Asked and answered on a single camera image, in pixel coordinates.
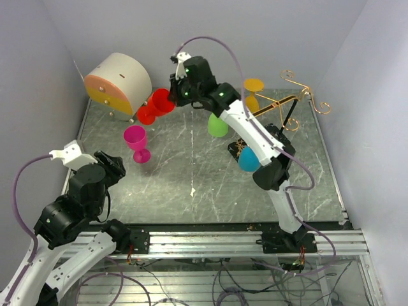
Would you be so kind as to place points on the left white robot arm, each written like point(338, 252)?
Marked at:
point(38, 280)

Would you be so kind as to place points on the red wine glass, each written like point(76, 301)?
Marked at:
point(157, 105)

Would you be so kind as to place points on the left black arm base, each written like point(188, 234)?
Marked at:
point(134, 240)

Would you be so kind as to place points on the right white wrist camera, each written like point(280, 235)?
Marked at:
point(179, 60)

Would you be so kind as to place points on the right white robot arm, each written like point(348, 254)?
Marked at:
point(273, 155)

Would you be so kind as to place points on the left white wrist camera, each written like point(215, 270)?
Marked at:
point(73, 156)

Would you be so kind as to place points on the aluminium mounting frame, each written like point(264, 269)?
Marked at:
point(228, 240)

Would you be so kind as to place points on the gold wire glass rack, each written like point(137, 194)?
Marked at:
point(286, 105)

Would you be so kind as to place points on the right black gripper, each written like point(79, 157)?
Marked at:
point(174, 96)

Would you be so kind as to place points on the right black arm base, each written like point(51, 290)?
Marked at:
point(279, 242)

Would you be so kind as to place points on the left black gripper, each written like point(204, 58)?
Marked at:
point(113, 166)

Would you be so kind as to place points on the green wine glass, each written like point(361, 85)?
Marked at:
point(217, 127)

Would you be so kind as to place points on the orange wine glass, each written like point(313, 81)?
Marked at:
point(252, 86)

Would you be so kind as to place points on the pink wine glass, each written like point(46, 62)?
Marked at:
point(136, 139)

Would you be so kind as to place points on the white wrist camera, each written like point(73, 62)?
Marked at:
point(179, 60)
point(73, 156)

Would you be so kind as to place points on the round white drawer cabinet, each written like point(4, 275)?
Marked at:
point(120, 84)

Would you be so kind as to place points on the blue wine glass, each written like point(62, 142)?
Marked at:
point(247, 160)

